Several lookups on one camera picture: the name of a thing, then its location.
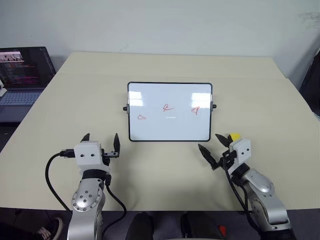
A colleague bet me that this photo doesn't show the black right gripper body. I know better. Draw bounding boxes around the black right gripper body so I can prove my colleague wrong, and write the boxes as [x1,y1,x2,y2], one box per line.
[216,149,236,171]

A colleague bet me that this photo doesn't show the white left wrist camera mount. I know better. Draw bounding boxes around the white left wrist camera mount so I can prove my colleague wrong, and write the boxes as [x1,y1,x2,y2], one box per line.
[74,141,112,175]

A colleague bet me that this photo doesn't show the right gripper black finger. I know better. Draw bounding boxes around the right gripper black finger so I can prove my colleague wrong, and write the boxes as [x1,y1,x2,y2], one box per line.
[215,133,232,149]
[197,143,219,171]

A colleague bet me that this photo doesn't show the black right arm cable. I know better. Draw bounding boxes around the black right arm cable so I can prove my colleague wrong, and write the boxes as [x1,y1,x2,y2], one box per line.
[223,159,254,216]

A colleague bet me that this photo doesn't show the open laptop with dark screen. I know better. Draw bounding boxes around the open laptop with dark screen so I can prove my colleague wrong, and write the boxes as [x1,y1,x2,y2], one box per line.
[0,46,57,123]

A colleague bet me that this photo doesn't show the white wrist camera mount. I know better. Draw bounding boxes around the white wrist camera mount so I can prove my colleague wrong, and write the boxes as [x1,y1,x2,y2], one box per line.
[228,138,252,174]
[74,141,112,175]

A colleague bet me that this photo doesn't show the dark rounded shape with red mark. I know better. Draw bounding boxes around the dark rounded shape with red mark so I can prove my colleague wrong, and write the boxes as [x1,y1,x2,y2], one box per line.
[180,211,229,240]

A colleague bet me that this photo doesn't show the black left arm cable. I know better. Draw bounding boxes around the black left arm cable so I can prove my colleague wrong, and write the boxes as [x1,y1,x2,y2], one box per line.
[44,148,127,240]

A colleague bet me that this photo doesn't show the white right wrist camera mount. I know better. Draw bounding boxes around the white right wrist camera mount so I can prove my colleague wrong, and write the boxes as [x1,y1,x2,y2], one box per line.
[228,138,252,174]

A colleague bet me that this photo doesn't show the white whiteboard with black frame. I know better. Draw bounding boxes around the white whiteboard with black frame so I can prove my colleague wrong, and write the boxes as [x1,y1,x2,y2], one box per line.
[122,81,218,143]

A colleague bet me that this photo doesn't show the dark shoe with white sole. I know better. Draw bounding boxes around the dark shoe with white sole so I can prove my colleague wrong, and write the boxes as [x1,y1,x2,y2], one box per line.
[36,216,65,240]

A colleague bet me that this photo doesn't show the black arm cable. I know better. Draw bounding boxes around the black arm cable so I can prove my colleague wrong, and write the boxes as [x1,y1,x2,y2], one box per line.
[223,159,254,216]
[44,148,127,240]

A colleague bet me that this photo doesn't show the black object beside table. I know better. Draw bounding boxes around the black object beside table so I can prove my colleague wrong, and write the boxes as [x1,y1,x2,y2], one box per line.
[298,46,320,115]

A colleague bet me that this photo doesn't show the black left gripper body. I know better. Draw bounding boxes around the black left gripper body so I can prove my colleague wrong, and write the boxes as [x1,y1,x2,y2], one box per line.
[100,148,119,167]

